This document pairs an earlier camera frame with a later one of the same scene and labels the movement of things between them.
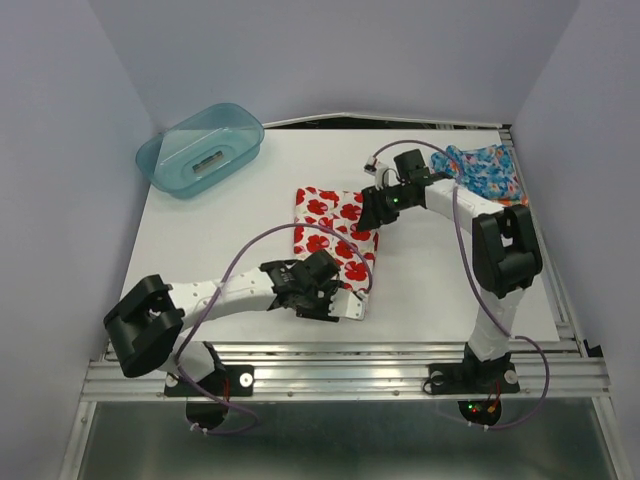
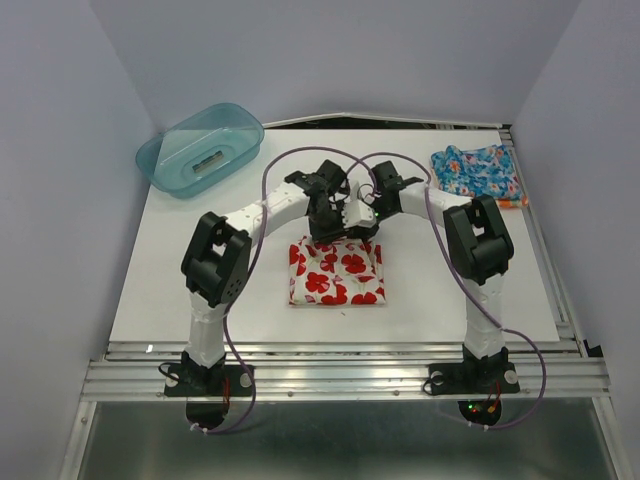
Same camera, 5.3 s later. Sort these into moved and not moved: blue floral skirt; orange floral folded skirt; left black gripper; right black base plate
Moved: left black gripper
Not moved: blue floral skirt; orange floral folded skirt; right black base plate
